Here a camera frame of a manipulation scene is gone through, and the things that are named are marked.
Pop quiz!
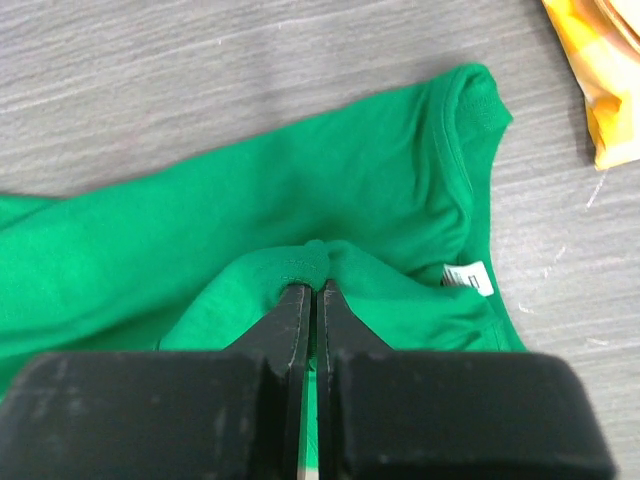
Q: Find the green t shirt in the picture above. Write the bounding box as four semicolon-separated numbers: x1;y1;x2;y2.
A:
1;63;524;389

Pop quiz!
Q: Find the beige ceramic plate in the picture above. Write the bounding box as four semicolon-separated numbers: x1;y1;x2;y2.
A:
594;0;640;52

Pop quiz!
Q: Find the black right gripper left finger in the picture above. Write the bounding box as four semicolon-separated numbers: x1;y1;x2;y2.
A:
1;285;311;479

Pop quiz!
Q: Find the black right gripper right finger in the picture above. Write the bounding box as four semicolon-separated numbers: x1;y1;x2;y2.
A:
316;282;616;479

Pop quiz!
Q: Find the orange checkered cloth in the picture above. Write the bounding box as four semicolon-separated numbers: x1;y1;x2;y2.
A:
543;0;639;170

